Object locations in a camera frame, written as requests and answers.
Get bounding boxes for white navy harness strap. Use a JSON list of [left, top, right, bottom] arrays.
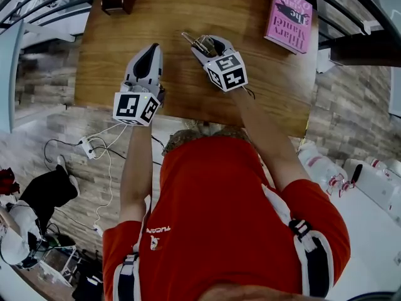
[[261, 183, 333, 298], [112, 251, 142, 301]]

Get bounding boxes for white box appliance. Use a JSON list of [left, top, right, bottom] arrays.
[[343, 157, 401, 213]]

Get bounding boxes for person's red shirt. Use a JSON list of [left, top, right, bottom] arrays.
[[102, 136, 352, 301]]

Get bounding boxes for person's left forearm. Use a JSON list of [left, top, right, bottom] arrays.
[[119, 123, 155, 226]]

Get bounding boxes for white power strip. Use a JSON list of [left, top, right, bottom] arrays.
[[78, 136, 98, 160]]

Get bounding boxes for dark metal railing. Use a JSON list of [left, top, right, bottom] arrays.
[[291, 0, 401, 45]]

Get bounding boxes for black cable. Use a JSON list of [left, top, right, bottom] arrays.
[[43, 138, 83, 164]]

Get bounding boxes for person's right forearm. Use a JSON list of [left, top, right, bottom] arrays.
[[230, 88, 303, 191]]

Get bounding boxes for pale blue panel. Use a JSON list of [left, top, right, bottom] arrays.
[[0, 19, 25, 134]]

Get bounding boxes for black bag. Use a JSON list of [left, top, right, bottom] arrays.
[[71, 267, 105, 301]]

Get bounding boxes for grey metal railing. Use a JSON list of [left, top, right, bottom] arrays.
[[0, 0, 105, 28]]

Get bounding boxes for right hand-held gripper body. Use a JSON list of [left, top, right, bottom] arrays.
[[200, 51, 249, 93]]

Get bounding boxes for pink book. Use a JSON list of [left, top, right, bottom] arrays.
[[264, 0, 315, 55]]

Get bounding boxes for white wire rack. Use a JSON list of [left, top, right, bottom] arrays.
[[43, 245, 80, 288]]

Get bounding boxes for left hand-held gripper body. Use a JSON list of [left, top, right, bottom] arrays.
[[112, 73, 166, 127]]

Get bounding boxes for white cable with charger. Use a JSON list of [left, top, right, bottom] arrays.
[[93, 142, 116, 238]]

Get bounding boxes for wooden table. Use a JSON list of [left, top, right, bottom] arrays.
[[74, 0, 320, 138]]

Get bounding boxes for person's patterned shorts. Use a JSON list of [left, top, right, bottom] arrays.
[[162, 121, 252, 156]]

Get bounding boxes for small white box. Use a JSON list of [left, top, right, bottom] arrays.
[[315, 48, 333, 74]]

